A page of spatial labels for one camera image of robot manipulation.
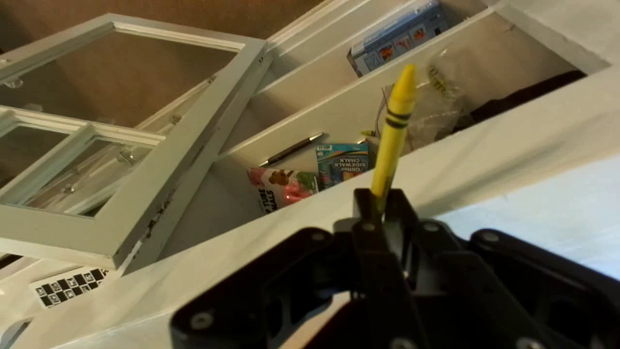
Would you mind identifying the white glass pane cupboard door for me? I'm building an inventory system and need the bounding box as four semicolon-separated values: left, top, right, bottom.
0;11;278;271

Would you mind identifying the white wooden cupboard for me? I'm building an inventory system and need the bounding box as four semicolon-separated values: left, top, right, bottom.
0;0;620;349

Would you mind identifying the dark metal pen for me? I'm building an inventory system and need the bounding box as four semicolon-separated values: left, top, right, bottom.
257;129;330;168

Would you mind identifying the red white snack pack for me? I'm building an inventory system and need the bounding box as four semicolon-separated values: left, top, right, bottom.
247;164;322;215

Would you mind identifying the clear bag with gold item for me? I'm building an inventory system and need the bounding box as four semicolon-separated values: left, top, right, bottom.
412;46;485;141

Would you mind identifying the yellow crayon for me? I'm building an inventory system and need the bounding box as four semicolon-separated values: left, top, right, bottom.
371;62;421;217

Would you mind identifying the black white marker tag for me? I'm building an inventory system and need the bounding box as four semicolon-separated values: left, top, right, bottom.
34;265;111;310

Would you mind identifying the small blue card pack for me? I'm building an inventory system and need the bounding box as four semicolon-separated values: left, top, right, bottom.
315;139;373;192

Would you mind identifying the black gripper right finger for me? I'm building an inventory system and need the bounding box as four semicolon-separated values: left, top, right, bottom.
386;188;620;349

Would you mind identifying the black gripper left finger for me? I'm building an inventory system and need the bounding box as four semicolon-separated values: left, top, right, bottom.
171;188;415;349

